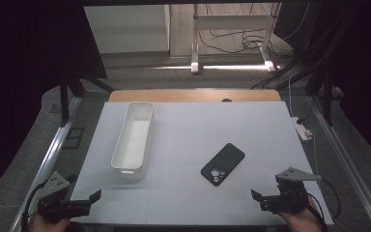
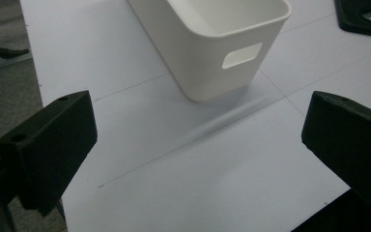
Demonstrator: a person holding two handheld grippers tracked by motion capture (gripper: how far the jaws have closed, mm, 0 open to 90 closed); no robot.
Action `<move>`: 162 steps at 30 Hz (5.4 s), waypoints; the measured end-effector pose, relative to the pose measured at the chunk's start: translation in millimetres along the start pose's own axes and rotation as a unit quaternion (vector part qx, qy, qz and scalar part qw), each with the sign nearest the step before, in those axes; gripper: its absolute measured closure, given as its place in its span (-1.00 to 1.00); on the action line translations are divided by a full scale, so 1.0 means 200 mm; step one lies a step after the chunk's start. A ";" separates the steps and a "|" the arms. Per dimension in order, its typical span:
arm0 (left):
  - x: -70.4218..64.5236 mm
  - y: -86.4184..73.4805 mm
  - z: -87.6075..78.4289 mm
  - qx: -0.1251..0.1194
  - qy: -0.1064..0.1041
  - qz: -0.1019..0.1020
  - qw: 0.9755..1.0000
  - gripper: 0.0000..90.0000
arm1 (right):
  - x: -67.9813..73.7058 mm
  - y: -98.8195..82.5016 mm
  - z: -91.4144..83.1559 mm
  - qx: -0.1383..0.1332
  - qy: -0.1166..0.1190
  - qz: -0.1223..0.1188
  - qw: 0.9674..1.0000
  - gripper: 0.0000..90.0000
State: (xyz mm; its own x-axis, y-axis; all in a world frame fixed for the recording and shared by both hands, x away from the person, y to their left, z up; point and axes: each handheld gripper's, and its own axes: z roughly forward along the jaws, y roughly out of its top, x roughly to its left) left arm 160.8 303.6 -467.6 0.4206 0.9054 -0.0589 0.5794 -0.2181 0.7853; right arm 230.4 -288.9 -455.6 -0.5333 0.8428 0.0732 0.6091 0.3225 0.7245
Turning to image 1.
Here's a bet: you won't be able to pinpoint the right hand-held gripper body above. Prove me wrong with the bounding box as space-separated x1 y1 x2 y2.
260 166 323 216

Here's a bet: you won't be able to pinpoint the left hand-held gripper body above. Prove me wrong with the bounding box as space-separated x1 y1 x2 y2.
36 171 92 224

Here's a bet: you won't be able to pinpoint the person's right hand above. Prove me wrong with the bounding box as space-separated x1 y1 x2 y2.
278 195 324 232

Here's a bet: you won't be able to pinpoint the person's left hand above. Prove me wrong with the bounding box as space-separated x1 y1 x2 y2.
28 212 71 232

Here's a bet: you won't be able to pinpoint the black floor outlet plate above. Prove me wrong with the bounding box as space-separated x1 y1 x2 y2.
62 127 86 150

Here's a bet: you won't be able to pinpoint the white plastic bin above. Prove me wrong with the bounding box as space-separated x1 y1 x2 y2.
110 101 156 181

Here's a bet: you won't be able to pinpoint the white power strip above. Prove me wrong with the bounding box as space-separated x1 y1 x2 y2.
291 116 313 142

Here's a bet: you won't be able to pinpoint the black metal stand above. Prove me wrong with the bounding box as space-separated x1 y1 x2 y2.
59 72 114 128
304 64 336 127

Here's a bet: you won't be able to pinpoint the white board mat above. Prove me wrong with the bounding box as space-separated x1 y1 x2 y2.
62 101 334 226

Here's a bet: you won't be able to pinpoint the dark curtain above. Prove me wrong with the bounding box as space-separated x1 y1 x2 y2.
305 0 371 162
0 0 108 207

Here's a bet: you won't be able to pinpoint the wooden table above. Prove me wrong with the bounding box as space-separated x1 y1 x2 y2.
108 89 282 103

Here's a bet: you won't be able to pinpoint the white cabinet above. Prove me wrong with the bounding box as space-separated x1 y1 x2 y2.
83 4 170 54

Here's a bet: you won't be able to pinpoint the aluminium rail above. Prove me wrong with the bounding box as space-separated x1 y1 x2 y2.
9 96 82 232
308 96 371 232

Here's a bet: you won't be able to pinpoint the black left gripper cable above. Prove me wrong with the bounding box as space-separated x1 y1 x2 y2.
20 181 47 232

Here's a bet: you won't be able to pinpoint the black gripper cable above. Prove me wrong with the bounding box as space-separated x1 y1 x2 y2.
20 181 47 232
305 178 342 232

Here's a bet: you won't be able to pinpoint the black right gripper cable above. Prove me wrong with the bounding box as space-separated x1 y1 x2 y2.
305 178 342 232

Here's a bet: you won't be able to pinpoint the white power cable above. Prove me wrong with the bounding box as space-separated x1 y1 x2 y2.
287 75 297 119

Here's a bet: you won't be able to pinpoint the tangled black floor cables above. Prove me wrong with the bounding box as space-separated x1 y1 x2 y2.
198 28 293 60

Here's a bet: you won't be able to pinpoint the white desk frame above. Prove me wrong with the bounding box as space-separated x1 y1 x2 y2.
189 3 278 75

